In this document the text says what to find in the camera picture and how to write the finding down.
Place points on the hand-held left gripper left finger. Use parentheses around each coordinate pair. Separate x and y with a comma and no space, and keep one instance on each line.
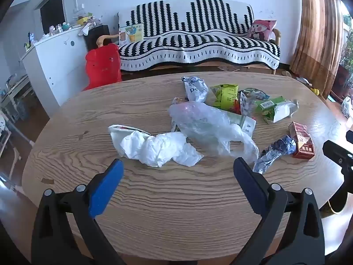
(106,187)

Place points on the white paper card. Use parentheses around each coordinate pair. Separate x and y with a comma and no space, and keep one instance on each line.
(246,125)

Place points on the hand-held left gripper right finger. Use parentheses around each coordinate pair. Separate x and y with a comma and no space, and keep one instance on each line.
(248,182)

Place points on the white metal frame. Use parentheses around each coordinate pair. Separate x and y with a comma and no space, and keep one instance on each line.
(19,136)

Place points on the black trash bin gold rim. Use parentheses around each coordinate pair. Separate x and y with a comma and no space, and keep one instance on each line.
(346,198)

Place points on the flat cardboard piece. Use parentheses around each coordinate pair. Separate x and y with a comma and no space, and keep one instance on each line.
(229,68)

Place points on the silver foil wrapper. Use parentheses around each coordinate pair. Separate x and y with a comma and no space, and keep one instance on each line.
(246,102)

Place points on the pile of colourful toys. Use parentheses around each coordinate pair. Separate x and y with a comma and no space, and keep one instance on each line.
(84,22)

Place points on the blue silver wrapper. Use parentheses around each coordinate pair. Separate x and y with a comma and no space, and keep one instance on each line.
(271,154)

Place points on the white small desk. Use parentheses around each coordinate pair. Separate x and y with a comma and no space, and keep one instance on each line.
(16,88)

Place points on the black white patterned blanket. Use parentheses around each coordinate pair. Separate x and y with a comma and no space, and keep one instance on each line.
(193,33)

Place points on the black cabinet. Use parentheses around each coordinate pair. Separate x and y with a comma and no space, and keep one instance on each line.
(92,37)

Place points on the red plastic chair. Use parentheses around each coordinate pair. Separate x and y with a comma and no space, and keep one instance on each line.
(102,66)

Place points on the white wrapper red edge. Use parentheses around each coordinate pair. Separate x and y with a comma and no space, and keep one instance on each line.
(115,139)

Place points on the green snack packet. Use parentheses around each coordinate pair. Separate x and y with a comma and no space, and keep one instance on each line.
(226,96)

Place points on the white cabinet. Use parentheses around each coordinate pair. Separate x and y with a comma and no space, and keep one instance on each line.
(55,66)

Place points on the wooden sofa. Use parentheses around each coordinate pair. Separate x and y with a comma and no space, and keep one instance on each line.
(277,33)

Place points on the white wrapper blue print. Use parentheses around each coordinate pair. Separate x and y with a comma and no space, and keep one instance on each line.
(194,89)

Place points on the red cigarette box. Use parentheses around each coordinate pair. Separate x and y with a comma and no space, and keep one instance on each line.
(302,140)

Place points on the green white drink carton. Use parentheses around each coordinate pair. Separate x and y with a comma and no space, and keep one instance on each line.
(269,105)

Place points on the potted plant red pot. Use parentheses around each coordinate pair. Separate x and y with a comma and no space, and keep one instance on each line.
(346,60)

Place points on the clear plastic bag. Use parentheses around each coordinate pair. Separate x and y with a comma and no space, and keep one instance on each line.
(201,121)

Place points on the yellow toy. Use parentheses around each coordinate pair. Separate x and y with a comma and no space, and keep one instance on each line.
(315,91)

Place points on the row of small bottles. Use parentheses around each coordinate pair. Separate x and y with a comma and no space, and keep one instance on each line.
(56,30)

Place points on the colourful picture book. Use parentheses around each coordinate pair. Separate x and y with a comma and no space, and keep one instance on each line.
(132,33)

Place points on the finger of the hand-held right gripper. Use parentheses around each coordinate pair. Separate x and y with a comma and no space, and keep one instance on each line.
(335,150)
(350,135)

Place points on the white tissue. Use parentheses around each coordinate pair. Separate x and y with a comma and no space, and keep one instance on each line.
(160,146)

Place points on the pink cartoon cushion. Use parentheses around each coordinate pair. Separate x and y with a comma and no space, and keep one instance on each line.
(260,30)

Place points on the white plastic bag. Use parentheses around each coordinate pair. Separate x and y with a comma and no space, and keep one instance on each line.
(347,106)

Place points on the brown curtain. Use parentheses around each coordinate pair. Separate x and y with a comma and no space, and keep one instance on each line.
(317,33)

